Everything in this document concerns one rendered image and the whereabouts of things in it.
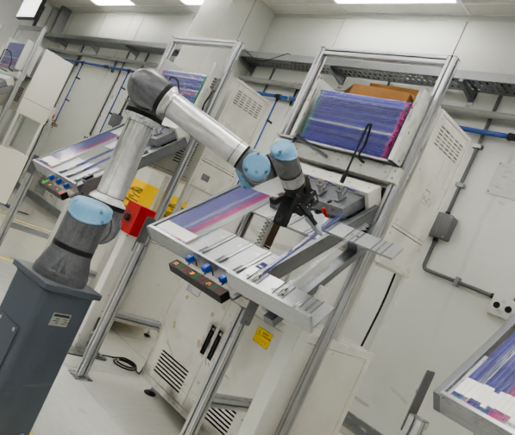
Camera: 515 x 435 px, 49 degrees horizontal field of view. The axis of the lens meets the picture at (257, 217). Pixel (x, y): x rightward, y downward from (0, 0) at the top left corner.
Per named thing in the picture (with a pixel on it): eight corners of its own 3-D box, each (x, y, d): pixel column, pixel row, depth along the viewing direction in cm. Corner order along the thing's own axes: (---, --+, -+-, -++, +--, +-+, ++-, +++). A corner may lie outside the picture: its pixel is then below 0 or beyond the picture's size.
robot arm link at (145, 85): (136, 48, 152) (280, 156, 152) (143, 61, 163) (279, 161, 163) (110, 83, 152) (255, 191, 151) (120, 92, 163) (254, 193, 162)
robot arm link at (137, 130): (63, 236, 161) (136, 62, 163) (78, 235, 176) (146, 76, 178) (101, 251, 161) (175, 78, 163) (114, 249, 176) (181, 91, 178)
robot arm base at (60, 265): (50, 282, 144) (66, 248, 145) (21, 261, 154) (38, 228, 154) (95, 293, 156) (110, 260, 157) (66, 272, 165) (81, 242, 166)
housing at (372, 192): (369, 223, 233) (367, 192, 226) (290, 194, 268) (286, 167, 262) (382, 216, 237) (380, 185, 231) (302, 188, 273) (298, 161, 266)
